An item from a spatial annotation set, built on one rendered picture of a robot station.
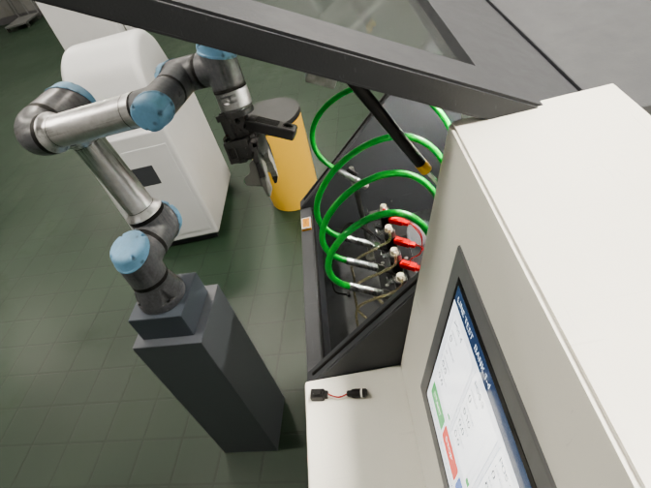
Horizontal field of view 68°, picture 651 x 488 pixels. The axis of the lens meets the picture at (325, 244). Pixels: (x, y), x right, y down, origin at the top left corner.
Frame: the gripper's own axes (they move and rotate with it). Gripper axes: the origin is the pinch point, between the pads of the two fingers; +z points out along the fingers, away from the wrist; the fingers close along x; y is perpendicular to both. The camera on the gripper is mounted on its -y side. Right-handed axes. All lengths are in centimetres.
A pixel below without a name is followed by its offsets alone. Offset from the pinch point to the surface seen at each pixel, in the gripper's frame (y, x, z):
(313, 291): -1.1, 2.7, 31.7
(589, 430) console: -45, 81, -7
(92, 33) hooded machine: 302, -453, -49
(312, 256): 0.1, -10.9, 28.6
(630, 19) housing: -76, 8, -19
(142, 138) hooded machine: 108, -133, 10
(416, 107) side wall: -36.8, -32.5, -0.9
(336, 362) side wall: -10.6, 31.3, 31.0
